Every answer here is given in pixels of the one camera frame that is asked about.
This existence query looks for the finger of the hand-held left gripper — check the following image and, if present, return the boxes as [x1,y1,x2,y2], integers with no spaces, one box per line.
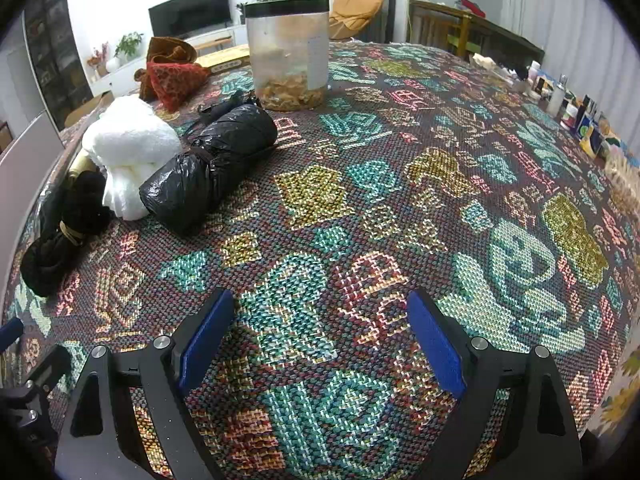
[0,316,25,352]
[20,344,73,401]

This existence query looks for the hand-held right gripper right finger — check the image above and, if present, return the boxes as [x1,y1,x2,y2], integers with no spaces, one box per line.
[406,289,585,480]

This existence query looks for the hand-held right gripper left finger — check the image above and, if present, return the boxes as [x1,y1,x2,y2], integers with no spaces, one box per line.
[54,289,236,480]

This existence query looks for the black fuzzy cloth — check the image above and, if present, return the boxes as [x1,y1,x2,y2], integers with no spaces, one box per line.
[20,170,115,298]

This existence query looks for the black plastic bag bundle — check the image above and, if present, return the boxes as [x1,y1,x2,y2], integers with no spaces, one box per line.
[138,103,279,235]

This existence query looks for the cream cloth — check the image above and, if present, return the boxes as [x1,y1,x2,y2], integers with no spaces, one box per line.
[67,155,101,181]

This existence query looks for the white fluffy cloth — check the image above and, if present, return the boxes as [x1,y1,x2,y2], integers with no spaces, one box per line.
[81,96,183,222]

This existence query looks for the red patterned cloth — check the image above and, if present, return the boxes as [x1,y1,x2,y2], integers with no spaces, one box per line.
[134,60,212,113]

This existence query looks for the grey board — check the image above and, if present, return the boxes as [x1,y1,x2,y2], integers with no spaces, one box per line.
[0,107,66,281]

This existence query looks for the colourful patterned woven blanket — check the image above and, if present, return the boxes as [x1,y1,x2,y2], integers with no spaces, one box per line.
[0,40,640,480]

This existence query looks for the cardboard box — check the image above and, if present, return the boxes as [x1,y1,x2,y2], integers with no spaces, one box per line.
[65,91,113,127]

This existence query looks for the row of small bottles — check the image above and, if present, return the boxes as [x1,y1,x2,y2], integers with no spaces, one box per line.
[520,60,640,171]

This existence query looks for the white television cabinet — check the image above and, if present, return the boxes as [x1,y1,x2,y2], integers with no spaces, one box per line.
[90,22,248,98]

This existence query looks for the flat yellow box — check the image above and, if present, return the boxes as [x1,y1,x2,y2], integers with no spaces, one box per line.
[194,44,251,77]

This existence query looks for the dark glass display cabinet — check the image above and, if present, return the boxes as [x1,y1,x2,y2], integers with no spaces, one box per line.
[22,0,96,131]

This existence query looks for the dried flowers in vase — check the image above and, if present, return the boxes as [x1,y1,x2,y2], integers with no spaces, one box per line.
[87,42,121,78]

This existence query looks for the brown cloth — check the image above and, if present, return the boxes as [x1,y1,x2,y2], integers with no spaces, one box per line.
[146,36,198,63]

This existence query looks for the clear container with black lid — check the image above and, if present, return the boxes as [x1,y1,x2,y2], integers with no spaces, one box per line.
[244,0,331,112]

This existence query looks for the green potted plant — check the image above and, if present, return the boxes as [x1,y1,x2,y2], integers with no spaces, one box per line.
[114,31,145,59]

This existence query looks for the dark wooden rack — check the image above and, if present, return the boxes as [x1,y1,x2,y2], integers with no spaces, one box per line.
[407,0,546,68]

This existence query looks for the black television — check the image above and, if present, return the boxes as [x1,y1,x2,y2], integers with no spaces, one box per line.
[148,0,233,40]

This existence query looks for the orange lounge chair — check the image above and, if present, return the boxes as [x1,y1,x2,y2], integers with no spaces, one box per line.
[328,0,385,41]

